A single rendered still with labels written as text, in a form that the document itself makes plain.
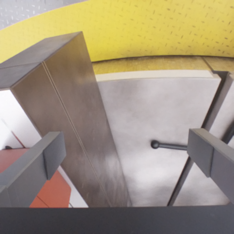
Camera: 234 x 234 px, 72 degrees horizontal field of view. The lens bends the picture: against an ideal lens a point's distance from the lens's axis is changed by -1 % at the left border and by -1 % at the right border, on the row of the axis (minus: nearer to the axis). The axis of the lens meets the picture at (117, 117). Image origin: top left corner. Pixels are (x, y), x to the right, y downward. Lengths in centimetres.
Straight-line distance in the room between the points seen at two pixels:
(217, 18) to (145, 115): 54
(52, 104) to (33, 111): 6
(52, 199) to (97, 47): 75
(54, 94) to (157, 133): 55
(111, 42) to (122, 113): 39
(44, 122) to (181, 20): 76
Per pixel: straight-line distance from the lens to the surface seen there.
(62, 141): 16
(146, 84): 64
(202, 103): 72
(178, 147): 83
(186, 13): 90
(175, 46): 93
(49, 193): 37
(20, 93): 30
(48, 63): 37
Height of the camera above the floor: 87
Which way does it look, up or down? 50 degrees down
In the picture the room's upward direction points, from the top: 169 degrees counter-clockwise
